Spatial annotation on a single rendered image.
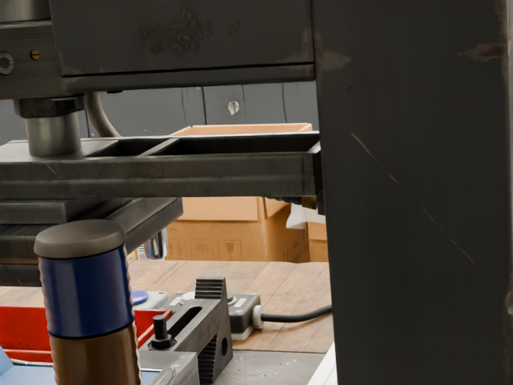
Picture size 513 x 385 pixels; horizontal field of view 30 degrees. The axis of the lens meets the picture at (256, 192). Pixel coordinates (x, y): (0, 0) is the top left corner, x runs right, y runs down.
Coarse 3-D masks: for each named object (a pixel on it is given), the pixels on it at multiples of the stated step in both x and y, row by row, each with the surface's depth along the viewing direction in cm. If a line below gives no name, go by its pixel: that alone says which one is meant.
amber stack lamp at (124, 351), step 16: (64, 336) 40; (80, 336) 40; (96, 336) 40; (112, 336) 40; (128, 336) 41; (64, 352) 40; (80, 352) 40; (96, 352) 40; (112, 352) 40; (128, 352) 41; (64, 368) 40; (80, 368) 40; (96, 368) 40; (112, 368) 40; (128, 368) 41; (64, 384) 41; (80, 384) 40; (96, 384) 40; (112, 384) 40; (128, 384) 41
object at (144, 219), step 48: (48, 144) 67; (96, 144) 69; (144, 144) 70; (192, 144) 69; (240, 144) 68; (288, 144) 67; (0, 192) 66; (48, 192) 65; (96, 192) 64; (144, 192) 63; (192, 192) 62; (240, 192) 61; (288, 192) 60; (0, 240) 63; (144, 240) 71
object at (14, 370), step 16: (0, 352) 80; (0, 368) 79; (16, 368) 80; (32, 368) 80; (48, 368) 79; (0, 384) 77; (16, 384) 77; (32, 384) 76; (48, 384) 76; (144, 384) 75
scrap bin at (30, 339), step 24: (0, 312) 105; (24, 312) 104; (144, 312) 100; (168, 312) 98; (0, 336) 106; (24, 336) 105; (48, 336) 104; (144, 336) 92; (24, 360) 91; (48, 360) 90
